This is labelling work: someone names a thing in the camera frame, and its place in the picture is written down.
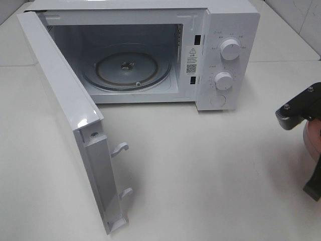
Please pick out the white microwave oven body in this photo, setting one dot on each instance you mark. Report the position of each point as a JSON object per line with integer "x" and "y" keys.
{"x": 80, "y": 26}

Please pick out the round white door button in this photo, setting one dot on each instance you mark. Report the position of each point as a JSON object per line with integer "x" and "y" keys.
{"x": 218, "y": 101}

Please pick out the lower white timer knob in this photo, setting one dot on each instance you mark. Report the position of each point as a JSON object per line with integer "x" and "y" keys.
{"x": 223, "y": 80}

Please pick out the pink round plate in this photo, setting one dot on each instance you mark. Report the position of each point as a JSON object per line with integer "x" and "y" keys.
{"x": 311, "y": 138}

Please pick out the glass microwave turntable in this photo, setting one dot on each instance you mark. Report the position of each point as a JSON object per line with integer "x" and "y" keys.
{"x": 126, "y": 67}

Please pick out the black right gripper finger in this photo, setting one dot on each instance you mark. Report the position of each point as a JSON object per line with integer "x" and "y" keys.
{"x": 304, "y": 106}
{"x": 312, "y": 187}

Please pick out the white warning label sticker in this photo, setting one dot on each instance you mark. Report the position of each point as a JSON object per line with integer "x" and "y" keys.
{"x": 192, "y": 57}

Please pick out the upper white power knob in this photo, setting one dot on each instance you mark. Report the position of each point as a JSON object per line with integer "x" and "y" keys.
{"x": 230, "y": 49}

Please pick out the white microwave door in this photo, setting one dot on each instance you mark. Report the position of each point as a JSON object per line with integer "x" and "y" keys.
{"x": 79, "y": 119}

